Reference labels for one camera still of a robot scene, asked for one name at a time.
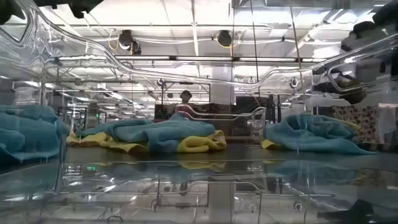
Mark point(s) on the blue microfiber towel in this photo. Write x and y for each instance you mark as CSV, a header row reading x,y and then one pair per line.
x,y
28,133
311,137
174,133
102,127

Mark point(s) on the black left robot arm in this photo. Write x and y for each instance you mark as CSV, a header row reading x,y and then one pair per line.
x,y
9,9

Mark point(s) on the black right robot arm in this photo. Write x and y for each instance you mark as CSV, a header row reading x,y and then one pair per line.
x,y
363,28

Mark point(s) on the person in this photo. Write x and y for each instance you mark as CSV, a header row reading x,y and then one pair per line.
x,y
186,107

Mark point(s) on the black table mat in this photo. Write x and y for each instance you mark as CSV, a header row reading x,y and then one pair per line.
x,y
242,152

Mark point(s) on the black ceiling lamp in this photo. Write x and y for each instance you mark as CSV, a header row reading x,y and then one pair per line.
x,y
126,39
224,38

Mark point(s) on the floral patterned panel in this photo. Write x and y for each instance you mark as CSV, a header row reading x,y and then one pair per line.
x,y
357,121

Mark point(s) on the black overhead rail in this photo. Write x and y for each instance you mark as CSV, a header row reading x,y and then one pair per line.
x,y
202,58

